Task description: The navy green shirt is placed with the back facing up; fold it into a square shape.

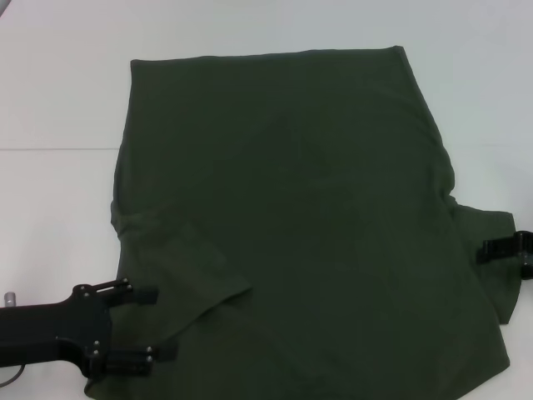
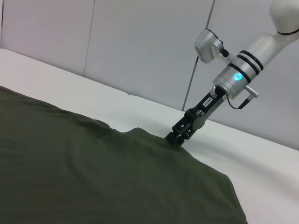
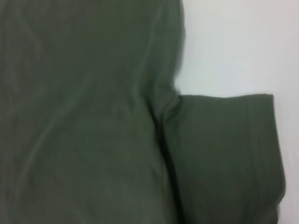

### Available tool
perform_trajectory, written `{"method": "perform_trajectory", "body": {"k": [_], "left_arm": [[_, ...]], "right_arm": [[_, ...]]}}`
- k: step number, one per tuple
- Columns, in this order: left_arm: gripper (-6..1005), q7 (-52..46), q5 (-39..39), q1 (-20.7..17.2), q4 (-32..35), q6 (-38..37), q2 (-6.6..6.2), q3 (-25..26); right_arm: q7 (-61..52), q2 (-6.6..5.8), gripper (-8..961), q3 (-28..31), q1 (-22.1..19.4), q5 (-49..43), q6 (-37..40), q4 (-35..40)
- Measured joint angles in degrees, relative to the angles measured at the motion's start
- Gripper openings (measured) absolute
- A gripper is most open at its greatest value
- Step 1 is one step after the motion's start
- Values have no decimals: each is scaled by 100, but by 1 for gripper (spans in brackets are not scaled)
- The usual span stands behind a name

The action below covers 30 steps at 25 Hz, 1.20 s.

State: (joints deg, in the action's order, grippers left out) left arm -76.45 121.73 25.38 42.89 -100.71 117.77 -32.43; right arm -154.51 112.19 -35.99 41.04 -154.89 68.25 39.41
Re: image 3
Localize dark green t-shirt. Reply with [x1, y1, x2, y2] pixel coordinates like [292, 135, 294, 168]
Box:
[0, 0, 287, 224]

